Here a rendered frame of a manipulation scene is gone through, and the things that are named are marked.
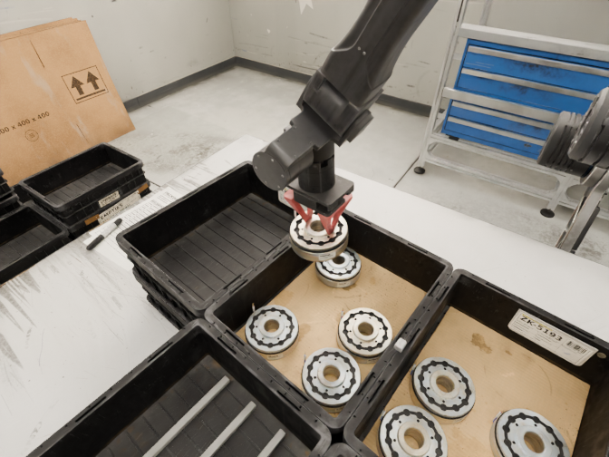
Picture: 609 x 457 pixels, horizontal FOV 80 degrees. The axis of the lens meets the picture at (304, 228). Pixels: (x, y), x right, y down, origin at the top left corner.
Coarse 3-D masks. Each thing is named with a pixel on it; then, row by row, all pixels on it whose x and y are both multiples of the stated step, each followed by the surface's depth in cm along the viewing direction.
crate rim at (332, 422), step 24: (360, 216) 82; (408, 240) 76; (264, 264) 72; (240, 288) 67; (432, 288) 67; (264, 360) 57; (384, 360) 57; (360, 384) 54; (312, 408) 52; (336, 432) 51
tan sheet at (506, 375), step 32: (448, 320) 74; (448, 352) 69; (480, 352) 69; (512, 352) 69; (480, 384) 64; (512, 384) 64; (544, 384) 64; (576, 384) 64; (480, 416) 60; (544, 416) 60; (576, 416) 60; (416, 448) 57; (448, 448) 57; (480, 448) 57
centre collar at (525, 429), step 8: (520, 432) 55; (528, 432) 56; (536, 432) 55; (520, 440) 55; (544, 440) 55; (520, 448) 54; (544, 448) 54; (528, 456) 53; (536, 456) 53; (544, 456) 53
